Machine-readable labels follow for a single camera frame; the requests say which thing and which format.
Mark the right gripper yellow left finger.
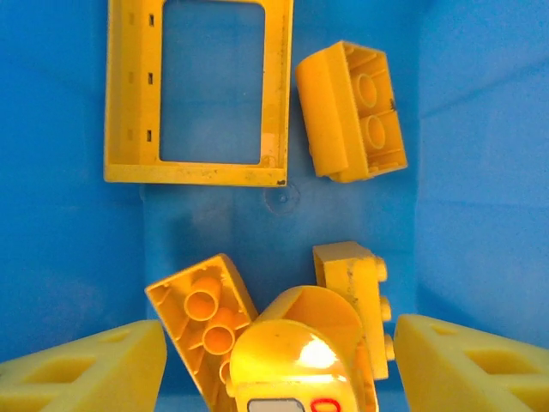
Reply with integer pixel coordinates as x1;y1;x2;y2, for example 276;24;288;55
0;319;168;412

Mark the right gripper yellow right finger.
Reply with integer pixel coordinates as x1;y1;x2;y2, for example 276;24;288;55
393;313;549;412

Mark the yellow orange lego brick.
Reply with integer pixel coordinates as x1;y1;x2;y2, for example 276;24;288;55
144;252;259;409
294;40;408;185
311;240;395;382

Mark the yellow orange rounded lego piece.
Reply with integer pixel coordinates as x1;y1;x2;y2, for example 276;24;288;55
226;285;381;412

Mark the blue three-compartment plastic bin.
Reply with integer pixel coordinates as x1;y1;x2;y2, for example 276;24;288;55
0;0;549;412

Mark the yellow orange lego window frame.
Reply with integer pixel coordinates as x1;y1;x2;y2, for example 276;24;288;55
104;0;295;188

